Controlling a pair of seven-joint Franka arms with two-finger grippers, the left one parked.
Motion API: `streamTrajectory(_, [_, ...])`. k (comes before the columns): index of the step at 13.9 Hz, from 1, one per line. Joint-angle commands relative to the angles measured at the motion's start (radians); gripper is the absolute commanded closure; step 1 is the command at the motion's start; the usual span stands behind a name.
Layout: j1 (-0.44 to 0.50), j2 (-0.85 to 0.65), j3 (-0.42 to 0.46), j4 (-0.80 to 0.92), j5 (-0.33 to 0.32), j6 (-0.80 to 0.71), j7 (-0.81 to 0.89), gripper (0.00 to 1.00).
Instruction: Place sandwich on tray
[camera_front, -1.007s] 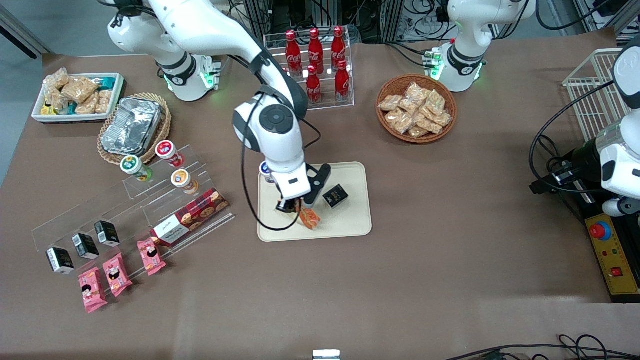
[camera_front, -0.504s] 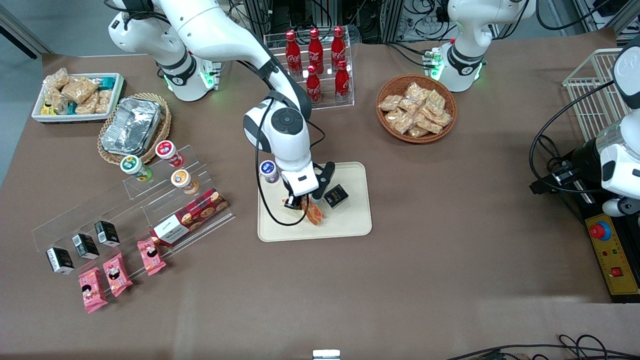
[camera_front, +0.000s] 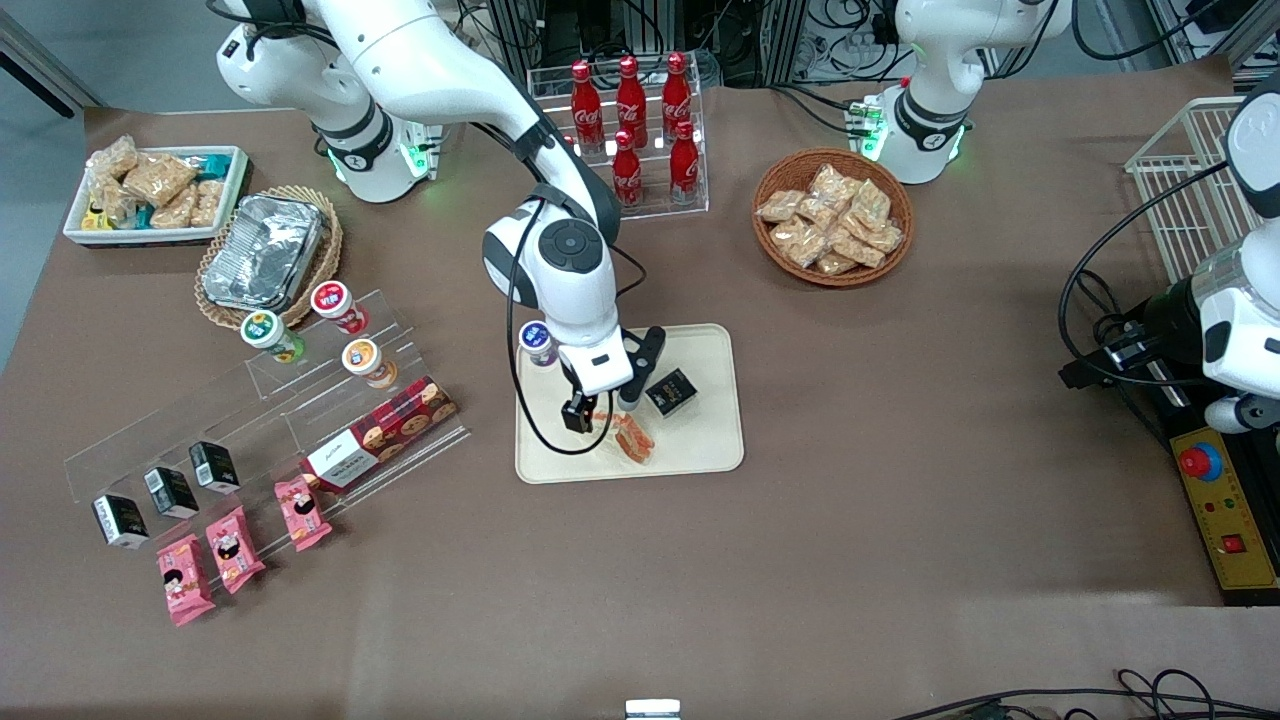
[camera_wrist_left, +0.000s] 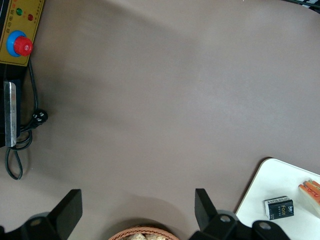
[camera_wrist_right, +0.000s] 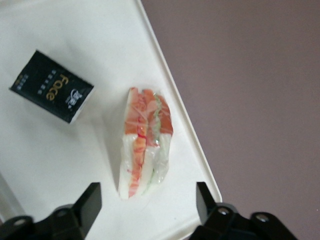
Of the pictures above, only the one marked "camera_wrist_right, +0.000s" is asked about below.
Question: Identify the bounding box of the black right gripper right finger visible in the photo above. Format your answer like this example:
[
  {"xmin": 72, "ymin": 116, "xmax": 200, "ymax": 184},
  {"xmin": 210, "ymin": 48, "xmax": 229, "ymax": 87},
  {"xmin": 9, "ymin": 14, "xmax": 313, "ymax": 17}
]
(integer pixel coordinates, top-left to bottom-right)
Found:
[{"xmin": 188, "ymin": 181, "xmax": 298, "ymax": 240}]

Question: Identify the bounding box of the black tissue pack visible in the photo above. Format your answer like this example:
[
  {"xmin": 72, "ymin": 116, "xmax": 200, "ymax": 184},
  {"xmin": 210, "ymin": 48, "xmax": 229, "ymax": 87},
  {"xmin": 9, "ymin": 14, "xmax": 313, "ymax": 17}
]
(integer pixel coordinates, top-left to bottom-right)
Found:
[{"xmin": 9, "ymin": 49, "xmax": 95, "ymax": 125}]

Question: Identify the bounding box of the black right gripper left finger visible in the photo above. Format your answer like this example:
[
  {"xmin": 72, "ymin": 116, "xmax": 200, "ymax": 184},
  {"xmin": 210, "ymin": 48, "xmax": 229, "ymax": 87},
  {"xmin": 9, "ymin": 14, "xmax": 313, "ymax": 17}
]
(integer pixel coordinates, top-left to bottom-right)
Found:
[{"xmin": 0, "ymin": 182, "xmax": 103, "ymax": 240}]

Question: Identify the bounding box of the plastic-wrapped triangle sandwich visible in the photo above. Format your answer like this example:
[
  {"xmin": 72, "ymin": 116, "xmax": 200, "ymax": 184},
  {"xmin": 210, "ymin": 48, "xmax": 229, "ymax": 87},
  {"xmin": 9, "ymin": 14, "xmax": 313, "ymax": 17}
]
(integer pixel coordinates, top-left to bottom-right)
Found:
[{"xmin": 117, "ymin": 86, "xmax": 175, "ymax": 202}]

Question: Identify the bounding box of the cream plastic tray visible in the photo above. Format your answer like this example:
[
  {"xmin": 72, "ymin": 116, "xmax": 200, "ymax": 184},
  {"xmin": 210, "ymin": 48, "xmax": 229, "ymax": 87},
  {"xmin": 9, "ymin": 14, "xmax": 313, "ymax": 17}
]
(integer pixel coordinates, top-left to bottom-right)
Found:
[{"xmin": 0, "ymin": 0, "xmax": 223, "ymax": 240}]

